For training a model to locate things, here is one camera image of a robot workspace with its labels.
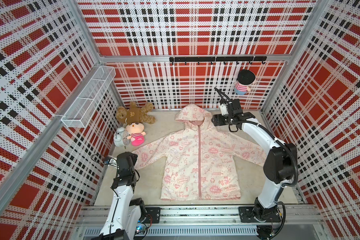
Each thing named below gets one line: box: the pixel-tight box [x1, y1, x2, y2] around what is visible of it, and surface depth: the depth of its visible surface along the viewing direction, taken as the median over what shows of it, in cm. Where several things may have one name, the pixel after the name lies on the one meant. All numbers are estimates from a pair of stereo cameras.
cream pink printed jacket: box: [131, 103, 267, 201], surface depth 94 cm
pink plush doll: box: [125, 122, 146, 147], surface depth 103 cm
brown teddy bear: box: [116, 101, 156, 124], surface depth 110 cm
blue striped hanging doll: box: [234, 69, 256, 96], surface depth 100 cm
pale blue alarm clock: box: [113, 126, 131, 149], surface depth 95 cm
